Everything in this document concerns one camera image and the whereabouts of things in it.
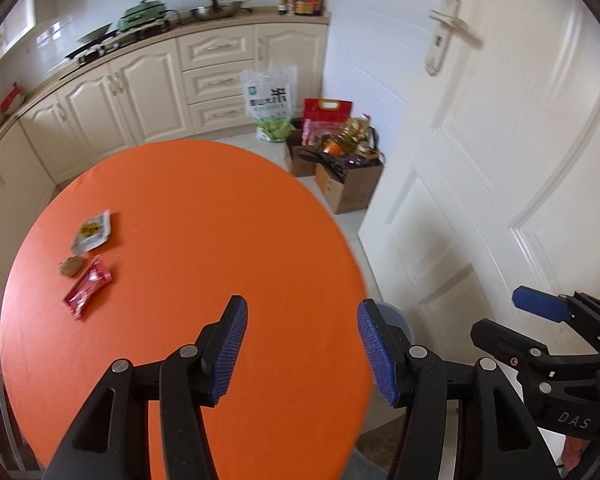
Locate cardboard box with bottles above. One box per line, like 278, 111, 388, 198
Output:
315, 114, 385, 214

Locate lower kitchen cabinets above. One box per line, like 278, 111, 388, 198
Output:
0, 6, 330, 241

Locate blue plastic trash bin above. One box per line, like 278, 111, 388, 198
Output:
377, 302, 415, 344

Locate green electric pot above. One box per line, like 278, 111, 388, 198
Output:
118, 0, 166, 32

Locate white rice bag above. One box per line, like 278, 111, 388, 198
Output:
240, 65, 298, 142

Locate door handle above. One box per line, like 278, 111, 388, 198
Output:
424, 0, 483, 77

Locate white door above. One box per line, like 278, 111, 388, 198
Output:
360, 0, 600, 363

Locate silver yellow packet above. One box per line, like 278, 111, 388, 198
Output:
71, 210, 111, 255

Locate red rice bag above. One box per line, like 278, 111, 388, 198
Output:
302, 99, 353, 146

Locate small cardboard box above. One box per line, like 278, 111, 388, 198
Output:
284, 129, 316, 178

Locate brown ginger lump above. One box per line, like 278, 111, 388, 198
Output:
58, 255, 84, 278

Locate red snack wrapper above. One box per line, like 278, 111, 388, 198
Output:
62, 256, 112, 320

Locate person's right hand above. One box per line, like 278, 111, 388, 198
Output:
560, 437, 588, 472

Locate gas stove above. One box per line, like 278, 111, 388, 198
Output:
66, 12, 181, 67

